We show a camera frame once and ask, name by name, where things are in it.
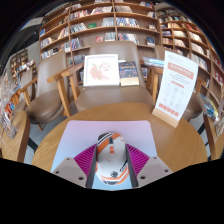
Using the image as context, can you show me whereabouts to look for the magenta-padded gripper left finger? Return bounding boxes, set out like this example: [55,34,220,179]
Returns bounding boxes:
[51,143,99,189]

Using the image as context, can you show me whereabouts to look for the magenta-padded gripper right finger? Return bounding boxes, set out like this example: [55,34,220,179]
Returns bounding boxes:
[125,143,174,188]

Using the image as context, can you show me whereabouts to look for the white orange patterned computer mouse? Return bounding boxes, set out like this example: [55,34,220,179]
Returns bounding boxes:
[94,132,130,186]

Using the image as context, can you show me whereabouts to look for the light blue pink mouse pad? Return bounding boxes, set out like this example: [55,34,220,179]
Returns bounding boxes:
[50,119,158,192]

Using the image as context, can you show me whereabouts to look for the brown armchair with wooden arms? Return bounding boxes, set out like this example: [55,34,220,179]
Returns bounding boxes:
[46,40,174,118]

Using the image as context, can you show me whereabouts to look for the white orange sign wooden base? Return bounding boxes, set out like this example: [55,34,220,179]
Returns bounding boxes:
[152,50,200,129]

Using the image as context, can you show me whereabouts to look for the stack of colourful books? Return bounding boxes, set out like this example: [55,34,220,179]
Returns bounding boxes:
[197,91,221,122]

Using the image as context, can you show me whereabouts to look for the dark cover book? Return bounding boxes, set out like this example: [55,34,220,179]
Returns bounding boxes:
[118,60,141,87]

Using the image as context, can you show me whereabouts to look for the white framed floral picture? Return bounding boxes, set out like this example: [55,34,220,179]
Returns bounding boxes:
[82,53,121,88]

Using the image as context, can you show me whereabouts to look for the light blue book stack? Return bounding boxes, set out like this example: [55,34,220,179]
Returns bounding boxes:
[142,56,165,69]

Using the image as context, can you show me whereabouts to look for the small distant bookshelf unit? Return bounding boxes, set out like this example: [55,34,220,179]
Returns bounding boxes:
[9,49,29,81]

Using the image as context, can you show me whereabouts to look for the angled wooden bookshelf unit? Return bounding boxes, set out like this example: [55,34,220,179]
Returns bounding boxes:
[156,4,224,91]

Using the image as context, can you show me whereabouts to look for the wide wooden bookshelf unit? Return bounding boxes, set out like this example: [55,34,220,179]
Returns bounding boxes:
[38,0,158,69]

